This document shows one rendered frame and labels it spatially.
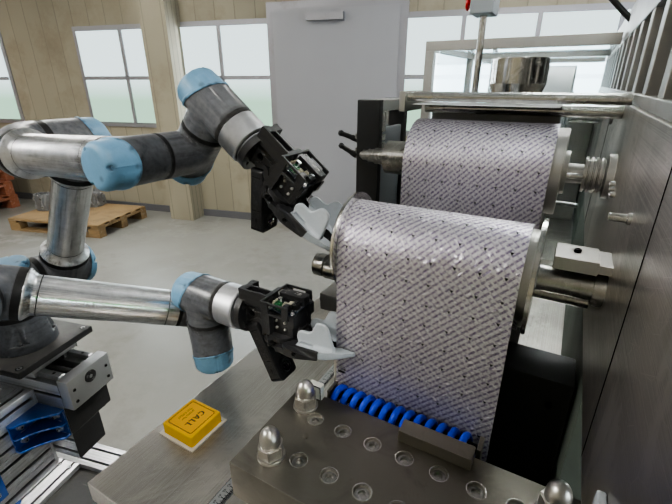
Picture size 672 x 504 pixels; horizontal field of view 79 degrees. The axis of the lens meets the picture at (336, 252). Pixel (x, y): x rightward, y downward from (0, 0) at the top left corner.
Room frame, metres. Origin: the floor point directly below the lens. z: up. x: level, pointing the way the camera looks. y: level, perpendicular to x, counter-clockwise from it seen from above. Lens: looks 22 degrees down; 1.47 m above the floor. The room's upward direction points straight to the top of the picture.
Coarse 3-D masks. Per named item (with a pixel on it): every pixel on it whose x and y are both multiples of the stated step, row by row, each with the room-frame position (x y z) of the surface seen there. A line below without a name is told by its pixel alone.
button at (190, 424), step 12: (192, 408) 0.58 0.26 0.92; (204, 408) 0.58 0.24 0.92; (168, 420) 0.55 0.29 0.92; (180, 420) 0.55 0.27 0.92; (192, 420) 0.55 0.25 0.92; (204, 420) 0.55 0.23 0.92; (216, 420) 0.56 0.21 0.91; (168, 432) 0.54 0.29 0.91; (180, 432) 0.52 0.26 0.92; (192, 432) 0.52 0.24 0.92; (204, 432) 0.53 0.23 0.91; (192, 444) 0.51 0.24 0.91
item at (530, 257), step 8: (536, 232) 0.46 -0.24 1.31; (536, 240) 0.44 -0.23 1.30; (528, 248) 0.43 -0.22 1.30; (536, 248) 0.43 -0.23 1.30; (528, 256) 0.42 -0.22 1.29; (528, 264) 0.42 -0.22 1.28; (528, 272) 0.41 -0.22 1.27; (528, 280) 0.41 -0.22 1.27; (520, 288) 0.41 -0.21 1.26; (520, 296) 0.41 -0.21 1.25; (520, 304) 0.41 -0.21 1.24; (520, 312) 0.42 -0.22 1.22
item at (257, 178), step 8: (256, 168) 0.65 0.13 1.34; (256, 176) 0.65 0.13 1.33; (256, 184) 0.65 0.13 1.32; (256, 192) 0.65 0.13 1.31; (256, 200) 0.65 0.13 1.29; (264, 200) 0.65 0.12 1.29; (256, 208) 0.65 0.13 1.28; (264, 208) 0.66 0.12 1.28; (256, 216) 0.66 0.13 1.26; (264, 216) 0.66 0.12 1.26; (272, 216) 0.67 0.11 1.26; (256, 224) 0.66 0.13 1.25; (264, 224) 0.66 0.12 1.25; (272, 224) 0.68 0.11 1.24
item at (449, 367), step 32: (352, 288) 0.51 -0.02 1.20; (352, 320) 0.51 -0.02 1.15; (384, 320) 0.49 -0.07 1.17; (416, 320) 0.46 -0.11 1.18; (448, 320) 0.44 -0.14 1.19; (384, 352) 0.48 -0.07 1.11; (416, 352) 0.46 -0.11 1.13; (448, 352) 0.44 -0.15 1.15; (480, 352) 0.42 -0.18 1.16; (352, 384) 0.51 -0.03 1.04; (384, 384) 0.48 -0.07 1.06; (416, 384) 0.46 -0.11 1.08; (448, 384) 0.44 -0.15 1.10; (480, 384) 0.42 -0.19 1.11; (448, 416) 0.43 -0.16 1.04; (480, 416) 0.42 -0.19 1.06
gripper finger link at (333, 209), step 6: (312, 198) 0.64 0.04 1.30; (318, 198) 0.64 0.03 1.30; (312, 204) 0.64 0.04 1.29; (318, 204) 0.64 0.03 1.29; (324, 204) 0.63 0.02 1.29; (330, 204) 0.63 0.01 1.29; (336, 204) 0.62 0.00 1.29; (312, 210) 0.64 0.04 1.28; (330, 210) 0.63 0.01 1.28; (336, 210) 0.62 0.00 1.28; (330, 216) 0.63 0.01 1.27; (336, 216) 0.62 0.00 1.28; (330, 222) 0.62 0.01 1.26; (330, 228) 0.62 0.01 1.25; (324, 234) 0.62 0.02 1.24; (330, 234) 0.61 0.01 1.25; (330, 240) 0.61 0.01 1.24
